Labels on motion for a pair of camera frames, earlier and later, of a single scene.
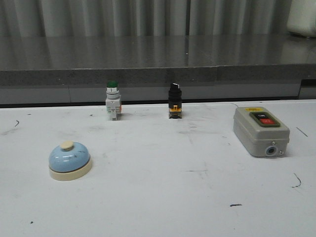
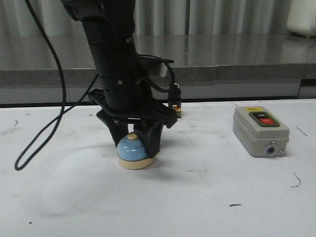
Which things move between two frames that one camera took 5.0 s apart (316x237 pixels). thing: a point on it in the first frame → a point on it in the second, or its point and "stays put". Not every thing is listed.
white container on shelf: [301, 19] stays put
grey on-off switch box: [261, 133] stays put
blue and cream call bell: [69, 161] → [131, 154]
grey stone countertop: [42, 60] stays put
